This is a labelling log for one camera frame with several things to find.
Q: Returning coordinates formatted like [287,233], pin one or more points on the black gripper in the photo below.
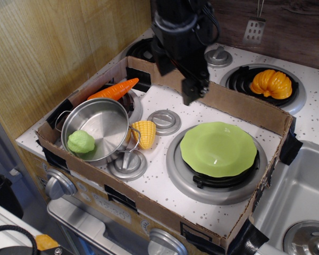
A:
[181,46]

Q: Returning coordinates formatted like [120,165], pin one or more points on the green toy broccoli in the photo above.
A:
[81,142]

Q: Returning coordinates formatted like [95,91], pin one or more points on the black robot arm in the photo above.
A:
[180,11]

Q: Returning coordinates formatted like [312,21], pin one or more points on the silver back stove knob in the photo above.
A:
[218,58]

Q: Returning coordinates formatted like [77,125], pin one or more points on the silver stove knob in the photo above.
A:
[128,166]
[167,122]
[218,58]

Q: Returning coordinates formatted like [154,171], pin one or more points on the silver centre stove knob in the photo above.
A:
[167,122]

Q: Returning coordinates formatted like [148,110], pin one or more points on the back left stove burner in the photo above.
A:
[140,49]

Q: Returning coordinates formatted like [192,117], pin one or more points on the stove burner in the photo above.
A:
[210,190]
[240,79]
[140,49]
[129,103]

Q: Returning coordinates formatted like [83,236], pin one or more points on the front left stove burner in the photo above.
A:
[129,103]

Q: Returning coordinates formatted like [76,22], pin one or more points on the back right stove burner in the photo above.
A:
[240,79]

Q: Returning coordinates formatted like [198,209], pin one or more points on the yellow toy corn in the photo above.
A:
[144,133]

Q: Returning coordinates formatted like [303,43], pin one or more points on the orange toy carrot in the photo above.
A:
[116,91]

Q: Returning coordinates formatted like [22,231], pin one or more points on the green plastic plate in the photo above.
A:
[218,149]

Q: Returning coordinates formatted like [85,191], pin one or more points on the silver metal pot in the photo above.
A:
[111,139]

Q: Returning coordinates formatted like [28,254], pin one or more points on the hanging metal spatula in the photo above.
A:
[255,27]

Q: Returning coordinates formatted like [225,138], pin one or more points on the orange toy pumpkin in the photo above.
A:
[271,83]

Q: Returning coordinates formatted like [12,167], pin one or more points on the front right stove burner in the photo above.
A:
[210,190]

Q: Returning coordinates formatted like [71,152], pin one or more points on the silver front stove knob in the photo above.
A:
[128,166]

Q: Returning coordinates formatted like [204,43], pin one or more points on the brown cardboard fence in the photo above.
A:
[153,201]

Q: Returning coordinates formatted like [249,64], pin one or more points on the left oven front knob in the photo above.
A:
[58,185]

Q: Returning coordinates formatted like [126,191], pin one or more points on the oven knob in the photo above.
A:
[162,243]
[58,185]

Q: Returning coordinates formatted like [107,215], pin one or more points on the silver sink basin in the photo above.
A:
[292,197]

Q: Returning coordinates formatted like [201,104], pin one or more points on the right oven front knob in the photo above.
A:
[162,243]

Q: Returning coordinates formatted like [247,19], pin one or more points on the silver sink drain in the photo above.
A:
[302,238]

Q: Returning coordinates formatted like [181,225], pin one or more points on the yellow toy on floor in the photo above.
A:
[45,242]

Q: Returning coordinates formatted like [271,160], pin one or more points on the silver oven door handle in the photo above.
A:
[87,229]

